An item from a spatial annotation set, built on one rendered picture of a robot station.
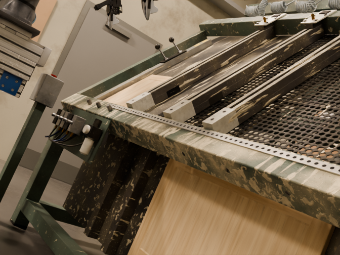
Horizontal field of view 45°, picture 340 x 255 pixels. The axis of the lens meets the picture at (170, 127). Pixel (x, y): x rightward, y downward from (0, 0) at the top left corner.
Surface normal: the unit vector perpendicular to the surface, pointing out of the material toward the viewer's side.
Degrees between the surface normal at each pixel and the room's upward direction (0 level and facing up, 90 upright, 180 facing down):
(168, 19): 90
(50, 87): 90
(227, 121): 90
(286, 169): 51
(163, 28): 90
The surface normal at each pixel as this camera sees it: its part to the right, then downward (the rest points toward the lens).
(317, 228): -0.73, -0.38
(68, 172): 0.44, 0.11
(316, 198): -0.77, 0.47
